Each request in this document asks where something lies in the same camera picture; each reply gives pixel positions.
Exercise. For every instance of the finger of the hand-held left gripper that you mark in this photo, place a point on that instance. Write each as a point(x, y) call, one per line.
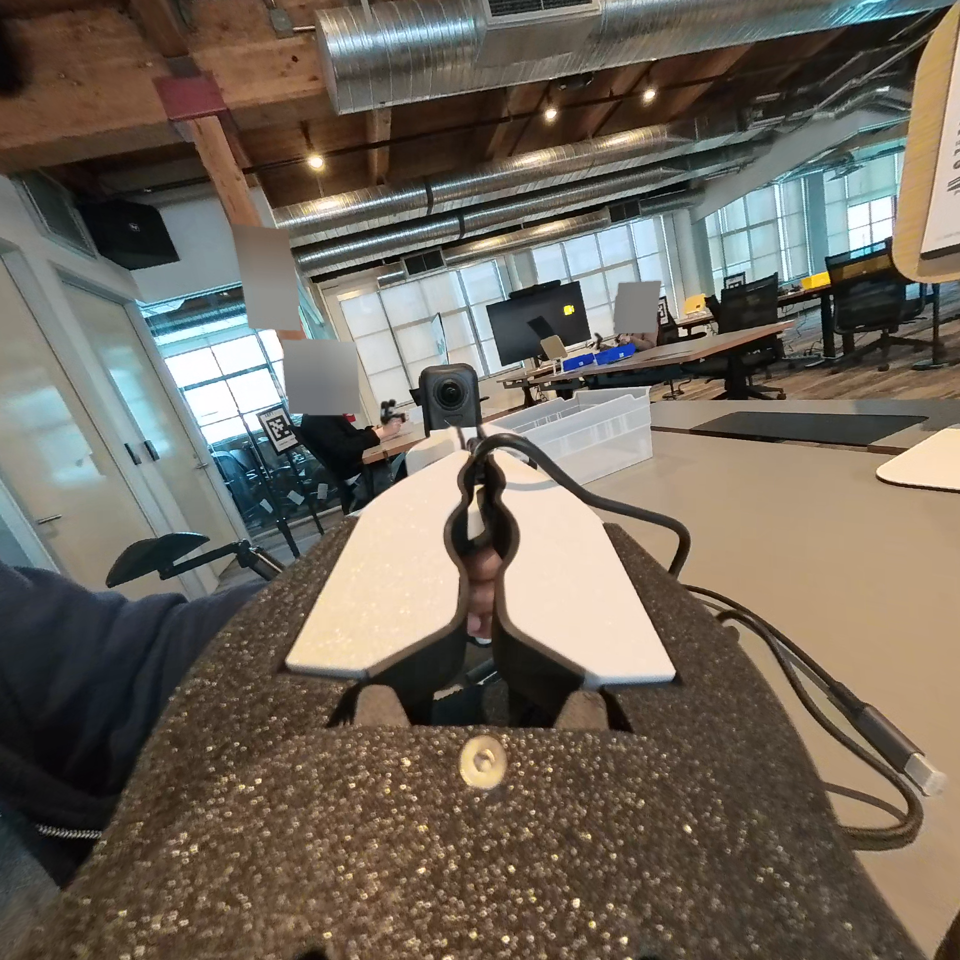
point(435, 454)

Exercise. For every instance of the blue plastic bin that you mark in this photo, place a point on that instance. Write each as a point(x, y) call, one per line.
point(576, 361)
point(609, 355)

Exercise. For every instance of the black office chair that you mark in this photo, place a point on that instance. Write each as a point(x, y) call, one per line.
point(877, 300)
point(150, 555)
point(750, 315)

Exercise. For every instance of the clear plastic bin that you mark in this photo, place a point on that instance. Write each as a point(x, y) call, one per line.
point(585, 427)

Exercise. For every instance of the wooden desk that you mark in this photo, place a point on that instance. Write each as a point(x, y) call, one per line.
point(675, 349)

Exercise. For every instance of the white document stand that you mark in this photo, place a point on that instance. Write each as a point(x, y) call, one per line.
point(922, 461)

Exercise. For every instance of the black wall speaker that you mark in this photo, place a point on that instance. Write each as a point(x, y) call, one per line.
point(131, 234)

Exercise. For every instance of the printed tag sign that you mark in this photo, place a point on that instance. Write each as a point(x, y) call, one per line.
point(276, 429)

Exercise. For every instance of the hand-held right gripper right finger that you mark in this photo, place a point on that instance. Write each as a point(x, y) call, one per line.
point(585, 592)

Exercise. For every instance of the metal air duct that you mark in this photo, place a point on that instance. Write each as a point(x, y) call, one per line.
point(487, 172)
point(450, 240)
point(450, 45)

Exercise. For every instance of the black display screen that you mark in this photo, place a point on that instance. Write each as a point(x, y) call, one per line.
point(536, 322)

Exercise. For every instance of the printed instruction board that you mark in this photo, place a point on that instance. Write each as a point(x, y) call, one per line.
point(930, 150)

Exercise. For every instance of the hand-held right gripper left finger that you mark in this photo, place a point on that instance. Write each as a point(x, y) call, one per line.
point(382, 585)

